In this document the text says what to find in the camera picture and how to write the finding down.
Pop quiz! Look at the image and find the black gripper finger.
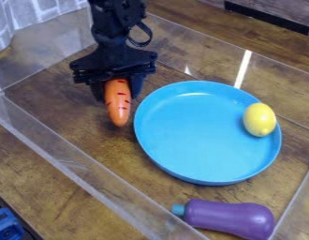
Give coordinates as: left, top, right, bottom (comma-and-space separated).
130, 74, 146, 98
90, 82, 105, 102

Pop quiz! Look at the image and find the clear acrylic enclosure wall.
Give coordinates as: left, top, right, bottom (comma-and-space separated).
0, 0, 309, 240

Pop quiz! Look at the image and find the purple toy eggplant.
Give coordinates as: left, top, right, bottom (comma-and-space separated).
172, 199, 275, 240

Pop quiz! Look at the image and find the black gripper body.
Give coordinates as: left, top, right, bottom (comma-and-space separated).
70, 32, 157, 84

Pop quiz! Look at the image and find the blue plastic tray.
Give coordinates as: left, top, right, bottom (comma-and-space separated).
134, 81, 282, 186

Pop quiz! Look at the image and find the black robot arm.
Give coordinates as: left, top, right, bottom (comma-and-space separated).
70, 0, 157, 101

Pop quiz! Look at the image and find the orange toy carrot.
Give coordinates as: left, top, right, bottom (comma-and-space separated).
105, 79, 132, 127

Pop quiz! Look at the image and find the dark wooden baseboard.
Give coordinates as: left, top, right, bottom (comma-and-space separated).
224, 0, 309, 36

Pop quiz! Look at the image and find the yellow toy lemon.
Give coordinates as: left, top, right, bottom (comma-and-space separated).
242, 102, 278, 137

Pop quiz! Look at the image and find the blue plastic crate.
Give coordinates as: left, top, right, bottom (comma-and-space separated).
0, 208, 25, 240

